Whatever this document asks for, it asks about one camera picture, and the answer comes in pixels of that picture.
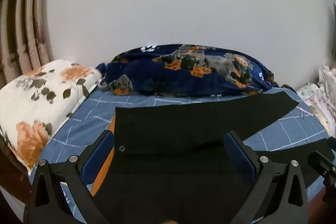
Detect beige pleated curtain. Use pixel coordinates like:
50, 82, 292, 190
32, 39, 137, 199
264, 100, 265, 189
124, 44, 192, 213
0, 0, 58, 89

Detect white dotted cloth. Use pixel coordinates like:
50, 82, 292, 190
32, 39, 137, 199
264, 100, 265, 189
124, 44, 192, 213
297, 65, 336, 138

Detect blue checked bedsheet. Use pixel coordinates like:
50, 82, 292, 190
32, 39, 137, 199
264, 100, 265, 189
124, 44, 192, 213
28, 88, 332, 224

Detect white floral pillow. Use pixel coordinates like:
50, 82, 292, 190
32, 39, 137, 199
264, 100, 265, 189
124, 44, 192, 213
0, 59, 103, 171

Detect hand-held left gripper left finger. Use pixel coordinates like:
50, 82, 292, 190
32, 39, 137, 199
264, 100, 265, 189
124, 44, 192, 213
24, 130, 115, 224

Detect black pants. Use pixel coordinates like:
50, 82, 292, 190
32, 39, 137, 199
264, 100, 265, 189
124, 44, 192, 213
89, 91, 331, 224

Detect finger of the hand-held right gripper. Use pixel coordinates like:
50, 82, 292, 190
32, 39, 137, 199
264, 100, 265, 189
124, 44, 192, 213
308, 150, 336, 178

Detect brown wooden bed frame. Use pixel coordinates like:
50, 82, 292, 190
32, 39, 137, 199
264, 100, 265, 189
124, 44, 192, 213
0, 135, 32, 205

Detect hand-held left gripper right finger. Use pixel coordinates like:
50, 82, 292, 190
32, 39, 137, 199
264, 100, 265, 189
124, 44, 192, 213
224, 131, 309, 224

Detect navy dog print blanket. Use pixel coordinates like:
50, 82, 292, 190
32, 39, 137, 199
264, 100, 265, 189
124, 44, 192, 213
96, 43, 294, 98

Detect orange cloth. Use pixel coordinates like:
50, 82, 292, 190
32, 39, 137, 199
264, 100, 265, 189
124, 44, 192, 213
91, 112, 117, 197

